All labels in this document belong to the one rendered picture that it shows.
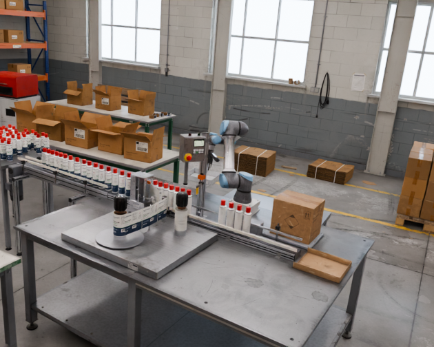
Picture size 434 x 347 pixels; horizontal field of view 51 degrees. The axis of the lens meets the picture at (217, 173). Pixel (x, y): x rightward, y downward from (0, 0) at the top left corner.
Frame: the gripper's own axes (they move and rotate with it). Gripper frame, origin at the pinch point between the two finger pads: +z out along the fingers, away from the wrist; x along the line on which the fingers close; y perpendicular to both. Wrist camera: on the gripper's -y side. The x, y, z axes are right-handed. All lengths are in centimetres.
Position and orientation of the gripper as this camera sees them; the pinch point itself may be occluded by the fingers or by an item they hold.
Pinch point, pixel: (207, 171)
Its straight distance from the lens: 409.0
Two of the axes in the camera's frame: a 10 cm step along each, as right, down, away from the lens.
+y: -8.6, -2.1, 4.7
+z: -2.1, 9.8, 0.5
